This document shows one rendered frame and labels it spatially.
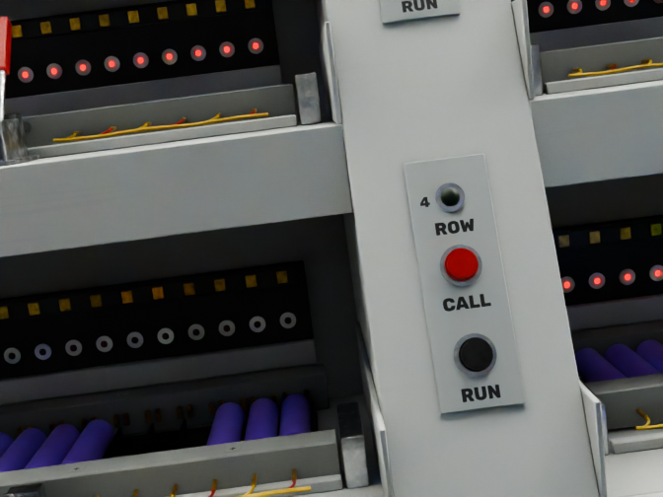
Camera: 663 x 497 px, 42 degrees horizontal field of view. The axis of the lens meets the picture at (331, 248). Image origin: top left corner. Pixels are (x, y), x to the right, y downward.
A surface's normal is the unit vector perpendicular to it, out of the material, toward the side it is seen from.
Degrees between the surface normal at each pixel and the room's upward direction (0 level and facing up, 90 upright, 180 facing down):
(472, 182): 90
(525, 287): 90
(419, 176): 90
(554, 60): 111
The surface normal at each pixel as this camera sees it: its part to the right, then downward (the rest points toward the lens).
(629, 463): -0.12, -0.98
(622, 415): 0.03, 0.17
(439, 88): -0.01, -0.19
